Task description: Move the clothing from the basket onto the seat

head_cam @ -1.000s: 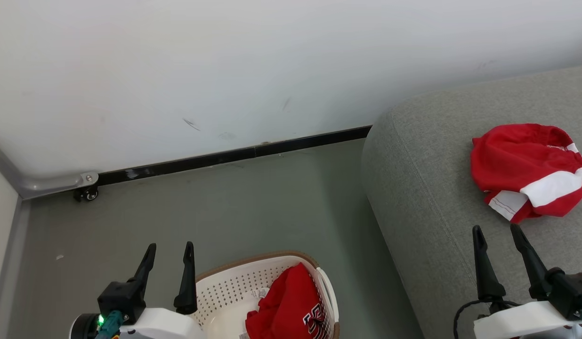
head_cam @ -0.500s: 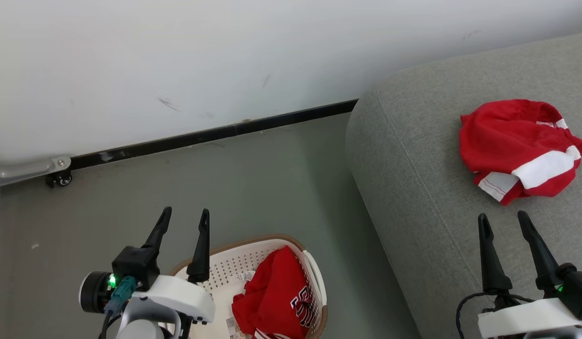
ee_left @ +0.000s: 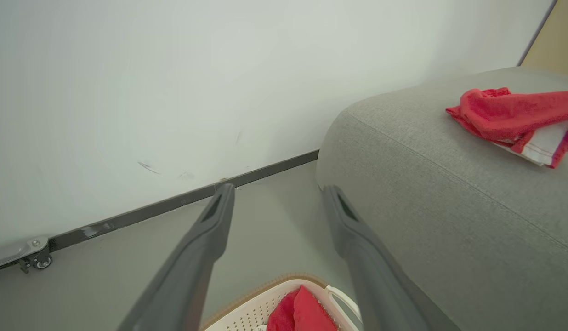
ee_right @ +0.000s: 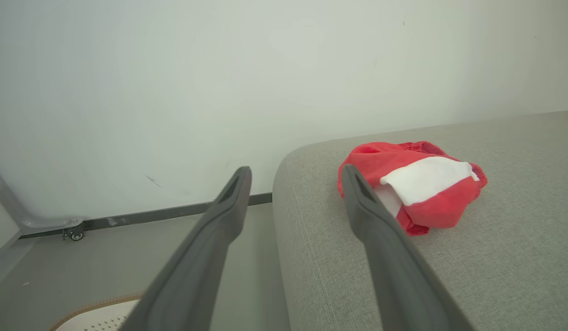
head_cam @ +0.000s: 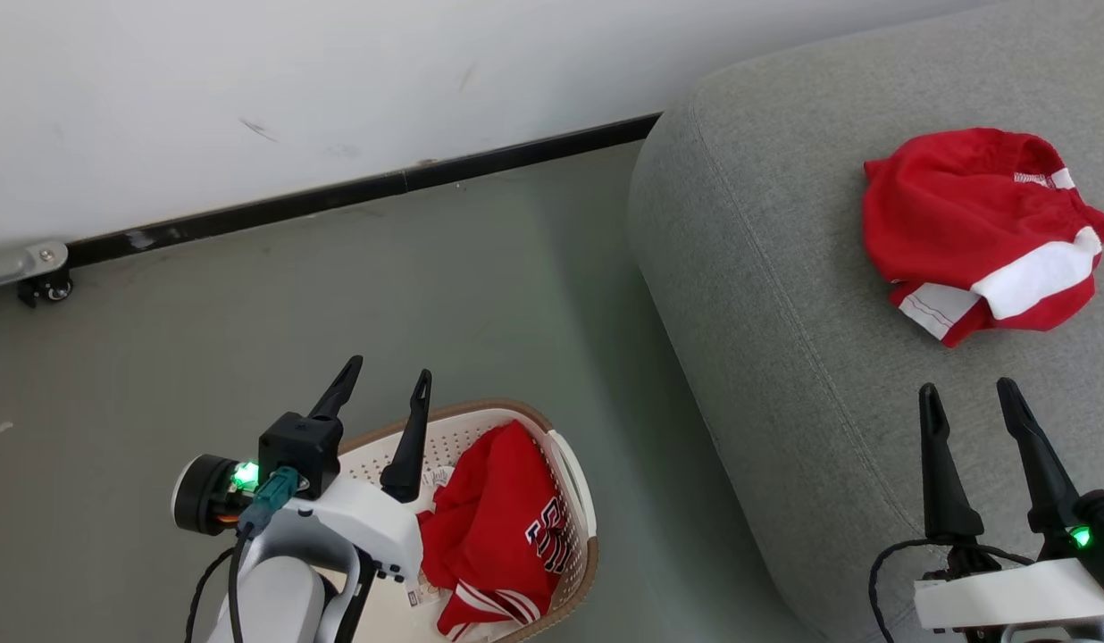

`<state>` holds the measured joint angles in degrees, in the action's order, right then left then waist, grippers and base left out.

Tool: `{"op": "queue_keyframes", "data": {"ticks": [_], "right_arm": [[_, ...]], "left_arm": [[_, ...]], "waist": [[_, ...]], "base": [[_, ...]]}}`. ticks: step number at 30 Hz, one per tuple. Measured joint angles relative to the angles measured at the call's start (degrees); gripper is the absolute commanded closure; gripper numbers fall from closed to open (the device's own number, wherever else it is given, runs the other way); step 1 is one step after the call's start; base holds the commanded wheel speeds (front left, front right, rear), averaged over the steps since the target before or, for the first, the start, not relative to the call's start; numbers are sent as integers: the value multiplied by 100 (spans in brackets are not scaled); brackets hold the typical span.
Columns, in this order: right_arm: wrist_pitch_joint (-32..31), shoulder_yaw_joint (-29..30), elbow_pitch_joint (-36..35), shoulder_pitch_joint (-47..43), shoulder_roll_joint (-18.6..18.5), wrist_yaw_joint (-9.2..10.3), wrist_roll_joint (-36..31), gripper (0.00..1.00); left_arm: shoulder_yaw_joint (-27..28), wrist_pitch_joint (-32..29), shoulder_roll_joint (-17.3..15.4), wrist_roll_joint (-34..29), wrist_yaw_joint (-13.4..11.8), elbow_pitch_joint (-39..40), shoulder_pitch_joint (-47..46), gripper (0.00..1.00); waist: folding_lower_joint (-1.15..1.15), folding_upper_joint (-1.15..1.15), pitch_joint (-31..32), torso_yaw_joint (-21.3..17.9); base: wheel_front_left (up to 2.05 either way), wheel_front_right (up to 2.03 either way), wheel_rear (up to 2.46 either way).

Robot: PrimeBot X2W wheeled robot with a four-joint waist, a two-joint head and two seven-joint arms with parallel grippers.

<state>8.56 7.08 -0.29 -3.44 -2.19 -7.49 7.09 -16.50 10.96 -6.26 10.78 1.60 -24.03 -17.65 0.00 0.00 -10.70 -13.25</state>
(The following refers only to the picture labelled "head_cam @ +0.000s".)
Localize red shorts with white bands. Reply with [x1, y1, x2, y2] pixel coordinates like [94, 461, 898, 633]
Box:
[862, 127, 1104, 348]

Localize small black caster wheel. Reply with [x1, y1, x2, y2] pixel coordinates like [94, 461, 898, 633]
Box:
[17, 274, 74, 310]

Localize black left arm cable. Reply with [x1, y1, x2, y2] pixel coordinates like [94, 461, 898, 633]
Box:
[183, 525, 255, 643]

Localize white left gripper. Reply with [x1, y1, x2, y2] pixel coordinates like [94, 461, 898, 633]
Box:
[284, 355, 433, 584]

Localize red printed basketball jersey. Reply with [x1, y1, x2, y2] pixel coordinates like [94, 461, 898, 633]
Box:
[416, 419, 576, 640]

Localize grey metal partition frame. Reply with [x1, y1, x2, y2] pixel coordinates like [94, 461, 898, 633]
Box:
[0, 240, 71, 294]

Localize white brown-rimmed laundry basket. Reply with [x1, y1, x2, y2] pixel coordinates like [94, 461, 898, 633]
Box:
[336, 397, 600, 643]

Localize grey fabric sofa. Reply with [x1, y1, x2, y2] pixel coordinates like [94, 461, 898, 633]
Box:
[627, 0, 1104, 643]

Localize black wall baseboard strip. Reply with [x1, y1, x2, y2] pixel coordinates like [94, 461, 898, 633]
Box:
[66, 112, 663, 270]

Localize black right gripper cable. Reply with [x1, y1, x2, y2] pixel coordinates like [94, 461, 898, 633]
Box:
[868, 538, 1037, 643]

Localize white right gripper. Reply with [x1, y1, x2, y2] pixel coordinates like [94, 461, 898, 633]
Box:
[913, 377, 1104, 637]

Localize teal left camera cable plug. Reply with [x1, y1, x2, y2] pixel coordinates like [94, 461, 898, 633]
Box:
[238, 465, 302, 538]

